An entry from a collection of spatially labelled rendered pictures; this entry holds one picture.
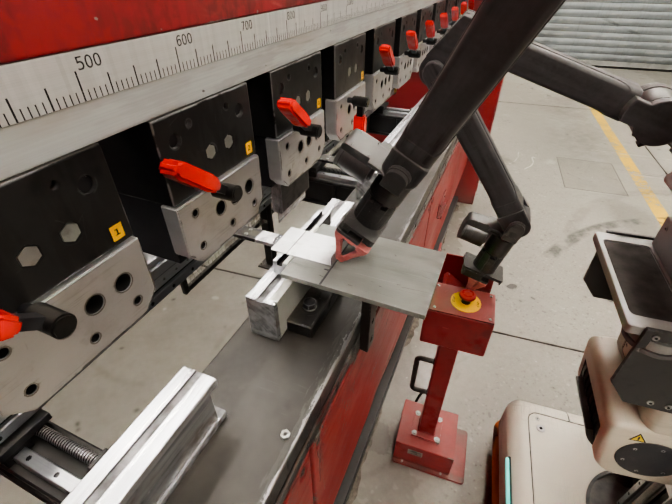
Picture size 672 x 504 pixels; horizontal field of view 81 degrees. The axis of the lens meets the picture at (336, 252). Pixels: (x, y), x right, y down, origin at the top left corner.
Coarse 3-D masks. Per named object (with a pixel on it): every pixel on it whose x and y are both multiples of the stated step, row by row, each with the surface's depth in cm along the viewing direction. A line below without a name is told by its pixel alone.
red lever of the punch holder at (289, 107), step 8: (280, 104) 48; (288, 104) 48; (296, 104) 48; (288, 112) 49; (296, 112) 49; (304, 112) 51; (296, 120) 51; (304, 120) 51; (296, 128) 56; (304, 128) 55; (312, 128) 55; (320, 128) 56; (312, 136) 56
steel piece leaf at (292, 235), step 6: (294, 228) 82; (288, 234) 80; (294, 234) 80; (300, 234) 80; (282, 240) 78; (288, 240) 78; (294, 240) 78; (276, 246) 77; (282, 246) 77; (288, 246) 77; (282, 252) 75
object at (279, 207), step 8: (304, 176) 72; (296, 184) 69; (304, 184) 72; (272, 192) 66; (280, 192) 65; (288, 192) 67; (296, 192) 70; (304, 192) 75; (272, 200) 67; (280, 200) 66; (288, 200) 68; (296, 200) 73; (280, 208) 67; (288, 208) 71; (280, 216) 69
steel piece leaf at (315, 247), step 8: (312, 232) 80; (304, 240) 78; (312, 240) 78; (320, 240) 78; (328, 240) 78; (344, 240) 75; (296, 248) 76; (304, 248) 76; (312, 248) 76; (320, 248) 76; (328, 248) 76; (344, 248) 76; (296, 256) 74; (304, 256) 74; (312, 256) 74; (320, 256) 74; (328, 256) 74; (328, 264) 72
